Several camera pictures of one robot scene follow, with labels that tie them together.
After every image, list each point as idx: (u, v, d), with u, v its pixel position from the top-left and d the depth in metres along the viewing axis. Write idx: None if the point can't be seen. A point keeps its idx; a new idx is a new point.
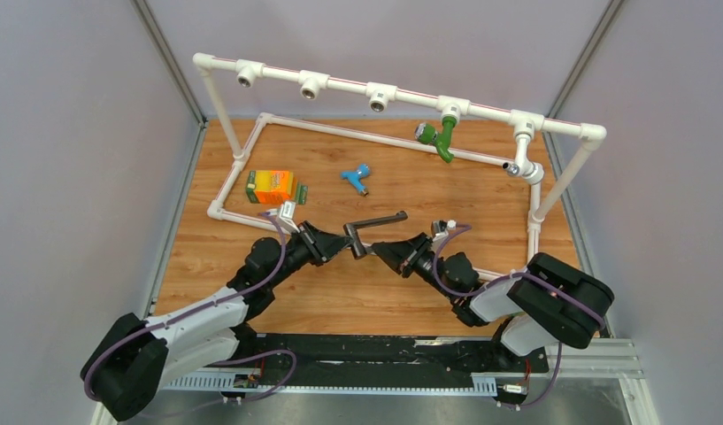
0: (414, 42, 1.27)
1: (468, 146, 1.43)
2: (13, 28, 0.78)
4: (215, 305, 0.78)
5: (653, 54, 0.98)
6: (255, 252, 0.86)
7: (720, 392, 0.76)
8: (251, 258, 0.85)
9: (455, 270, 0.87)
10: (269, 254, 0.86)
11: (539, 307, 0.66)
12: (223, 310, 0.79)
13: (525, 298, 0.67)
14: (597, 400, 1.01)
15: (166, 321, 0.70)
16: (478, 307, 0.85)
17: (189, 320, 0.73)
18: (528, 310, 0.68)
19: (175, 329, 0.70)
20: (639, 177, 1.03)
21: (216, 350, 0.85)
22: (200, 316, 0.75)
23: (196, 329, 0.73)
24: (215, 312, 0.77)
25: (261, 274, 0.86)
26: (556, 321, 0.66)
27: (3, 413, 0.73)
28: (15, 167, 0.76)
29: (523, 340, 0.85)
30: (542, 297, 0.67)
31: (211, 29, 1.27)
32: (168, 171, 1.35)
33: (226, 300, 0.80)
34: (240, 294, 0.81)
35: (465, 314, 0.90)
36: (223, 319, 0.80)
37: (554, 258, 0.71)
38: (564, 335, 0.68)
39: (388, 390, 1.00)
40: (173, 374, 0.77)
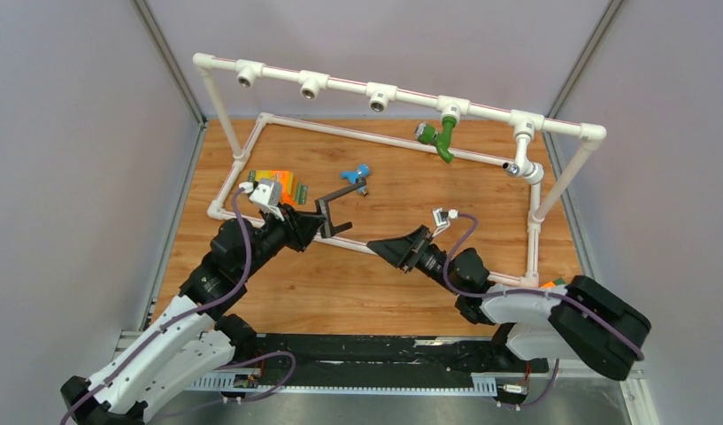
0: (414, 42, 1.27)
1: (468, 146, 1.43)
2: (14, 29, 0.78)
4: (162, 333, 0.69)
5: (653, 54, 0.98)
6: (222, 235, 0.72)
7: (720, 392, 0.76)
8: (217, 243, 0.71)
9: (466, 267, 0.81)
10: (239, 238, 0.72)
11: (581, 336, 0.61)
12: (173, 333, 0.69)
13: (566, 324, 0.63)
14: (598, 401, 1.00)
15: (106, 380, 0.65)
16: (489, 309, 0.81)
17: (135, 362, 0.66)
18: (568, 336, 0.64)
19: (120, 382, 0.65)
20: (638, 177, 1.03)
21: (211, 360, 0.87)
22: (147, 353, 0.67)
23: (146, 369, 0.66)
24: (164, 342, 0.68)
25: (230, 260, 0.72)
26: (598, 355, 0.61)
27: (4, 413, 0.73)
28: (15, 167, 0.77)
29: (530, 348, 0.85)
30: (584, 324, 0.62)
31: (211, 29, 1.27)
32: (168, 171, 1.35)
33: (173, 322, 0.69)
34: (196, 311, 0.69)
35: (469, 312, 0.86)
36: (185, 337, 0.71)
37: (598, 283, 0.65)
38: (600, 365, 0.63)
39: (388, 390, 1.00)
40: (169, 394, 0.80)
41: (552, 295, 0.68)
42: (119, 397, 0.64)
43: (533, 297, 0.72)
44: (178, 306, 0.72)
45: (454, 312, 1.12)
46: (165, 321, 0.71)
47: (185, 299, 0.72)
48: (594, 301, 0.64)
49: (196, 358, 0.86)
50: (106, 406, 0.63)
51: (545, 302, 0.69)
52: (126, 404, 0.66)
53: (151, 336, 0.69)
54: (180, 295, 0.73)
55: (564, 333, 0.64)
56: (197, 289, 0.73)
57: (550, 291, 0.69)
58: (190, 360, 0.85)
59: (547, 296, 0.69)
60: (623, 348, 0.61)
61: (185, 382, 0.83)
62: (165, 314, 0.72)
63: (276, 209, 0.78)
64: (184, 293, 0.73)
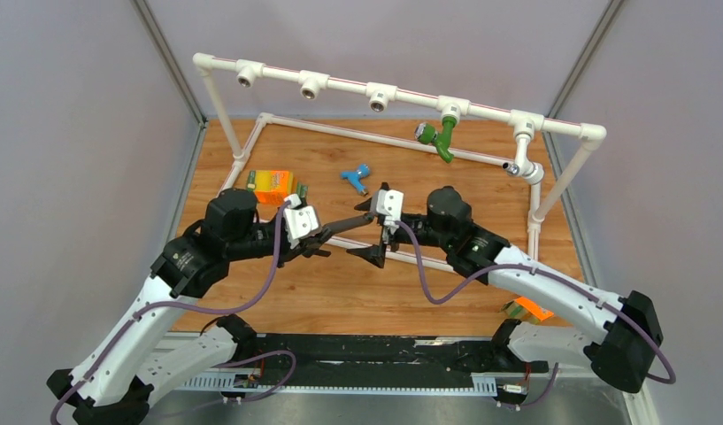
0: (414, 42, 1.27)
1: (468, 146, 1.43)
2: (15, 29, 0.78)
4: (136, 321, 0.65)
5: (653, 54, 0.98)
6: (224, 198, 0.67)
7: (721, 393, 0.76)
8: (215, 204, 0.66)
9: (441, 204, 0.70)
10: (242, 202, 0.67)
11: (627, 357, 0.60)
12: (148, 320, 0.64)
13: (619, 345, 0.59)
14: (597, 400, 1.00)
15: (86, 375, 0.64)
16: (497, 279, 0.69)
17: (114, 354, 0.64)
18: (609, 351, 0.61)
19: (103, 376, 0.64)
20: (638, 177, 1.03)
21: (214, 354, 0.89)
22: (124, 344, 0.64)
23: (126, 361, 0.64)
24: (139, 330, 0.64)
25: (225, 227, 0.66)
26: (626, 375, 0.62)
27: (3, 413, 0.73)
28: (16, 168, 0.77)
29: (534, 348, 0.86)
30: (632, 343, 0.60)
31: (211, 29, 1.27)
32: (168, 171, 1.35)
33: (145, 311, 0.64)
34: (172, 304, 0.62)
35: (460, 262, 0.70)
36: (165, 323, 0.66)
37: (651, 303, 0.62)
38: (613, 377, 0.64)
39: (388, 389, 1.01)
40: (176, 380, 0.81)
41: (605, 306, 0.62)
42: (103, 391, 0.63)
43: (575, 297, 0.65)
44: (150, 289, 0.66)
45: (454, 312, 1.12)
46: (139, 308, 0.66)
47: (158, 280, 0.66)
48: (642, 320, 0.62)
49: (199, 350, 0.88)
50: (90, 401, 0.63)
51: (593, 309, 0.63)
52: (113, 395, 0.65)
53: (126, 325, 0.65)
54: (152, 275, 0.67)
55: (604, 347, 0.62)
56: (170, 266, 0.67)
57: (603, 301, 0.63)
58: (194, 351, 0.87)
59: (599, 305, 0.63)
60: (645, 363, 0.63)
61: (191, 370, 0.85)
62: (138, 300, 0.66)
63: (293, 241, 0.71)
64: (157, 273, 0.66)
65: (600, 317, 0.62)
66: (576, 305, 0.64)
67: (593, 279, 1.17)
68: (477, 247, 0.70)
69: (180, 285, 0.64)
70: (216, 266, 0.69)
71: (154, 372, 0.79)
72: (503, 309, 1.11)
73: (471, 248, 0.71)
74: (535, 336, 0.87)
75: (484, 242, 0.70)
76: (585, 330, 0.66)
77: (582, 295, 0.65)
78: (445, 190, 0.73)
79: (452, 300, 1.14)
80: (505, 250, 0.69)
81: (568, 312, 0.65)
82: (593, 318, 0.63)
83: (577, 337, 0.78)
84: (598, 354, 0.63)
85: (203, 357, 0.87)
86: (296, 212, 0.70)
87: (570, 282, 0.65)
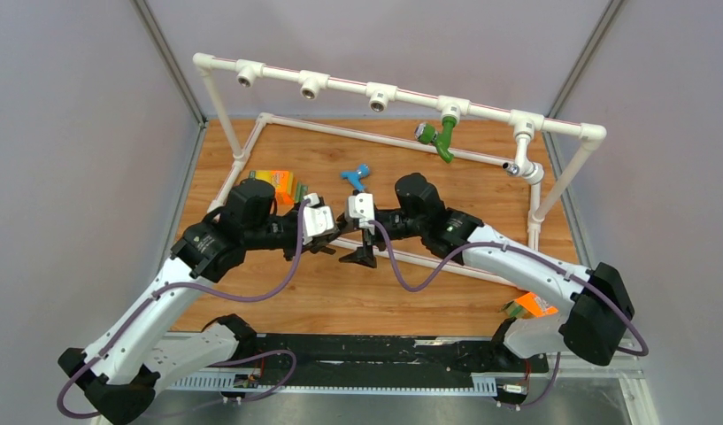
0: (414, 42, 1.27)
1: (468, 146, 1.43)
2: (15, 29, 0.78)
4: (155, 300, 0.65)
5: (653, 54, 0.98)
6: (246, 185, 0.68)
7: (721, 393, 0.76)
8: (237, 192, 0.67)
9: (407, 188, 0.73)
10: (263, 189, 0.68)
11: (594, 326, 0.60)
12: (167, 299, 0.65)
13: (585, 315, 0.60)
14: (597, 400, 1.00)
15: (102, 352, 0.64)
16: (472, 257, 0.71)
17: (131, 332, 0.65)
18: (576, 321, 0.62)
19: (118, 354, 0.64)
20: (638, 178, 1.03)
21: (218, 350, 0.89)
22: (141, 323, 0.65)
23: (142, 340, 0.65)
24: (157, 309, 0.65)
25: (245, 212, 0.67)
26: (597, 348, 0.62)
27: (3, 413, 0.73)
28: (15, 169, 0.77)
29: (528, 343, 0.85)
30: (598, 314, 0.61)
31: (211, 29, 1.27)
32: (168, 170, 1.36)
33: (164, 290, 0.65)
34: (190, 285, 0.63)
35: (434, 243, 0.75)
36: (180, 305, 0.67)
37: (618, 275, 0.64)
38: (588, 353, 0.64)
39: (388, 390, 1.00)
40: (181, 370, 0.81)
41: (573, 278, 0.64)
42: (116, 369, 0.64)
43: (543, 271, 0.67)
44: (169, 270, 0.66)
45: (454, 312, 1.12)
46: (157, 288, 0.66)
47: (178, 262, 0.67)
48: (610, 292, 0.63)
49: (204, 343, 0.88)
50: (104, 379, 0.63)
51: (560, 281, 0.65)
52: (126, 375, 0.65)
53: (144, 304, 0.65)
54: (172, 258, 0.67)
55: (572, 318, 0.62)
56: (190, 249, 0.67)
57: (571, 273, 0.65)
58: (199, 344, 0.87)
59: (566, 276, 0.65)
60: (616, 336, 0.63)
61: (196, 362, 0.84)
62: (157, 280, 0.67)
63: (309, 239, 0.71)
64: (177, 254, 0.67)
65: (567, 289, 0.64)
66: (545, 278, 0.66)
67: None
68: (451, 227, 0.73)
69: (200, 266, 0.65)
70: (234, 251, 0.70)
71: (161, 360, 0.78)
72: (503, 309, 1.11)
73: (446, 228, 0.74)
74: (525, 328, 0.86)
75: (458, 222, 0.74)
76: (557, 306, 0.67)
77: (550, 269, 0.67)
78: (411, 175, 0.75)
79: (452, 300, 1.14)
80: (478, 228, 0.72)
81: (539, 287, 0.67)
82: (561, 289, 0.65)
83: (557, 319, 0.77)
84: (568, 328, 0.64)
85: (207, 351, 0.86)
86: (317, 212, 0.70)
87: (537, 255, 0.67)
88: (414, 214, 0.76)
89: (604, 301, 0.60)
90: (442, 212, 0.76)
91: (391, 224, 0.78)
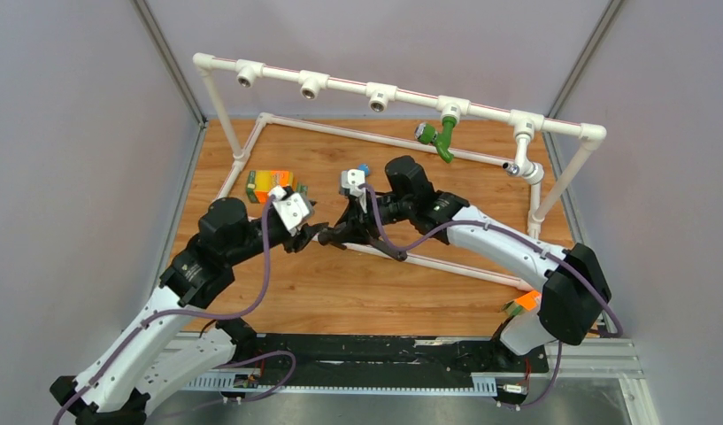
0: (414, 42, 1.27)
1: (467, 146, 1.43)
2: (14, 29, 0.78)
4: (145, 328, 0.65)
5: (653, 55, 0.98)
6: (212, 212, 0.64)
7: (721, 393, 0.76)
8: (205, 220, 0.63)
9: (396, 167, 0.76)
10: (233, 217, 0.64)
11: (566, 304, 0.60)
12: (157, 328, 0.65)
13: (558, 292, 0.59)
14: (597, 400, 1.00)
15: (91, 382, 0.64)
16: (456, 235, 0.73)
17: (121, 360, 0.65)
18: (549, 299, 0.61)
19: (107, 382, 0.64)
20: (638, 177, 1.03)
21: (213, 358, 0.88)
22: (130, 351, 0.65)
23: (131, 368, 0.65)
24: (147, 337, 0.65)
25: (218, 241, 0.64)
26: (569, 325, 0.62)
27: (3, 413, 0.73)
28: (16, 169, 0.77)
29: (520, 339, 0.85)
30: (571, 291, 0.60)
31: (211, 30, 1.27)
32: (169, 171, 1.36)
33: (154, 317, 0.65)
34: (172, 312, 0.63)
35: (421, 223, 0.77)
36: (170, 332, 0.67)
37: (594, 254, 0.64)
38: (562, 332, 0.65)
39: (389, 389, 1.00)
40: (173, 387, 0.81)
41: (548, 256, 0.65)
42: (105, 398, 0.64)
43: (522, 249, 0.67)
44: (159, 297, 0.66)
45: (454, 312, 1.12)
46: (147, 315, 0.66)
47: (166, 291, 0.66)
48: (583, 269, 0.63)
49: (198, 353, 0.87)
50: (95, 407, 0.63)
51: (537, 258, 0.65)
52: (117, 401, 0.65)
53: (134, 332, 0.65)
54: (160, 286, 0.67)
55: (544, 293, 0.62)
56: (178, 277, 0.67)
57: (548, 251, 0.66)
58: (193, 357, 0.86)
59: (542, 254, 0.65)
60: (588, 317, 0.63)
61: (189, 375, 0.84)
62: (147, 308, 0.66)
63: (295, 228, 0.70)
64: (165, 282, 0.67)
65: (542, 266, 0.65)
66: (522, 255, 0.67)
67: None
68: (438, 207, 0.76)
69: (188, 295, 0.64)
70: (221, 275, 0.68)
71: (151, 380, 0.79)
72: (503, 309, 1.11)
73: (434, 208, 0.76)
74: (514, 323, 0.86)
75: (445, 202, 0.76)
76: (534, 284, 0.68)
77: (528, 247, 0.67)
78: (402, 158, 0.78)
79: (453, 300, 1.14)
80: (465, 209, 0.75)
81: (516, 265, 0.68)
82: (536, 266, 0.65)
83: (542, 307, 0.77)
84: (540, 303, 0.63)
85: (202, 362, 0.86)
86: (284, 203, 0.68)
87: (516, 234, 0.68)
88: (403, 195, 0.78)
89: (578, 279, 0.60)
90: (431, 193, 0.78)
91: (385, 208, 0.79)
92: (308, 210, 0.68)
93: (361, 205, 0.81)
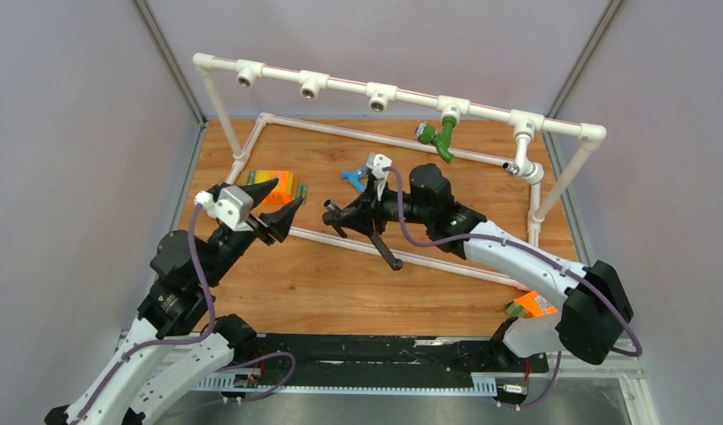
0: (414, 42, 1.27)
1: (467, 146, 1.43)
2: (14, 29, 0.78)
4: (127, 361, 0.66)
5: (653, 55, 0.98)
6: (162, 252, 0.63)
7: (720, 393, 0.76)
8: (155, 265, 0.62)
9: (422, 177, 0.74)
10: (180, 254, 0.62)
11: (588, 323, 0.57)
12: (137, 360, 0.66)
13: (580, 311, 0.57)
14: (597, 400, 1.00)
15: (79, 415, 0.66)
16: (473, 251, 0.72)
17: (106, 393, 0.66)
18: (570, 316, 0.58)
19: (94, 415, 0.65)
20: (638, 178, 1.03)
21: (208, 366, 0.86)
22: (114, 384, 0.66)
23: (118, 400, 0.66)
24: (129, 370, 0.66)
25: (176, 280, 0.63)
26: (590, 345, 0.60)
27: (3, 413, 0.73)
28: (17, 169, 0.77)
29: (524, 342, 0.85)
30: (594, 310, 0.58)
31: (211, 29, 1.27)
32: (169, 171, 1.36)
33: (134, 351, 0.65)
34: (149, 345, 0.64)
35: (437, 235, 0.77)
36: (154, 361, 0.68)
37: (615, 274, 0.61)
38: (581, 351, 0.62)
39: (388, 389, 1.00)
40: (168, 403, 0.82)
41: (567, 273, 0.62)
42: None
43: (541, 266, 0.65)
44: (138, 331, 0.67)
45: (454, 312, 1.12)
46: (127, 349, 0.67)
47: (145, 322, 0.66)
48: (604, 288, 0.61)
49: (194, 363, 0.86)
50: None
51: (556, 275, 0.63)
52: None
53: (116, 366, 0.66)
54: (138, 318, 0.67)
55: (565, 312, 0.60)
56: (155, 309, 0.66)
57: (567, 268, 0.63)
58: (187, 367, 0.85)
59: (562, 271, 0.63)
60: (611, 337, 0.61)
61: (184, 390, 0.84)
62: (126, 341, 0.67)
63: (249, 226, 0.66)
64: (142, 315, 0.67)
65: (562, 284, 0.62)
66: (541, 272, 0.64)
67: None
68: (455, 222, 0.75)
69: (165, 328, 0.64)
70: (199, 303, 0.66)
71: (146, 397, 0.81)
72: (503, 309, 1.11)
73: (450, 223, 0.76)
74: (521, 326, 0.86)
75: (462, 217, 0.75)
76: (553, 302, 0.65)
77: (547, 264, 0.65)
78: (428, 166, 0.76)
79: (453, 300, 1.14)
80: (481, 224, 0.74)
81: (534, 282, 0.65)
82: (556, 283, 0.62)
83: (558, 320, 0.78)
84: (562, 323, 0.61)
85: (195, 373, 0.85)
86: (215, 204, 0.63)
87: (535, 251, 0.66)
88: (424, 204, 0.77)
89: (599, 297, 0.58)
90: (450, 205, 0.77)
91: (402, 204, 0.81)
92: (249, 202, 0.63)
93: (377, 190, 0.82)
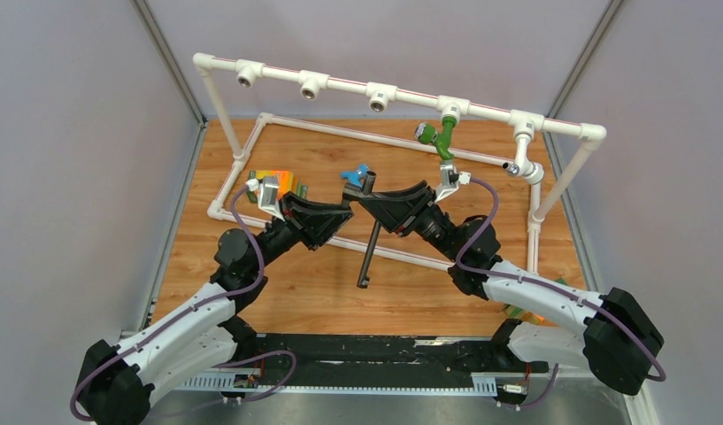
0: (414, 42, 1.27)
1: (468, 146, 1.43)
2: (13, 29, 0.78)
4: (193, 311, 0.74)
5: (653, 54, 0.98)
6: (223, 248, 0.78)
7: (720, 393, 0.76)
8: (219, 255, 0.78)
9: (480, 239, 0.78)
10: (237, 250, 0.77)
11: (611, 351, 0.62)
12: (203, 313, 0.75)
13: (600, 340, 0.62)
14: (597, 400, 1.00)
15: (138, 344, 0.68)
16: (494, 292, 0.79)
17: (168, 332, 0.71)
18: (593, 347, 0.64)
19: (151, 350, 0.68)
20: (638, 177, 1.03)
21: (213, 356, 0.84)
22: (179, 326, 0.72)
23: (175, 342, 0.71)
24: (194, 319, 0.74)
25: (234, 266, 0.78)
26: (619, 374, 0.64)
27: (3, 413, 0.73)
28: (15, 169, 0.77)
29: (536, 349, 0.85)
30: (614, 339, 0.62)
31: (211, 29, 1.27)
32: (169, 171, 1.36)
33: (206, 302, 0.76)
34: (223, 296, 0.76)
35: (461, 282, 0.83)
36: (210, 321, 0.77)
37: (634, 299, 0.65)
38: (615, 381, 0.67)
39: (388, 389, 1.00)
40: (175, 381, 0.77)
41: (585, 304, 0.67)
42: (148, 363, 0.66)
43: (558, 299, 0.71)
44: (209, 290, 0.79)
45: (454, 312, 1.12)
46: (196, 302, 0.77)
47: (216, 286, 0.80)
48: (625, 314, 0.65)
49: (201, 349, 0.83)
50: (135, 369, 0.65)
51: (574, 307, 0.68)
52: (149, 373, 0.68)
53: (184, 312, 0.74)
54: (211, 282, 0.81)
55: (588, 342, 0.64)
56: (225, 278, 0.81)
57: (583, 298, 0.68)
58: (194, 351, 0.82)
59: (579, 303, 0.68)
60: (643, 365, 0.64)
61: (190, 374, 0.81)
62: (196, 297, 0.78)
63: (278, 211, 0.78)
64: (216, 280, 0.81)
65: (580, 314, 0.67)
66: (559, 305, 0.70)
67: (594, 277, 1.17)
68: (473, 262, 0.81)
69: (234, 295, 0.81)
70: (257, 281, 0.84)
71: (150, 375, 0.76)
72: (503, 309, 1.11)
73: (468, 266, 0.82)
74: (535, 336, 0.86)
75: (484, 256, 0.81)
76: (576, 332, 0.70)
77: (565, 297, 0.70)
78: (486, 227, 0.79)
79: (453, 300, 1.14)
80: (498, 264, 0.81)
81: (556, 314, 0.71)
82: (574, 314, 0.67)
83: (576, 339, 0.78)
84: (582, 351, 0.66)
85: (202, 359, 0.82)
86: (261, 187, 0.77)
87: (550, 284, 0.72)
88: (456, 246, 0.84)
89: (619, 327, 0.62)
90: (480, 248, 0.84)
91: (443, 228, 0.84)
92: (276, 186, 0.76)
93: (439, 195, 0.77)
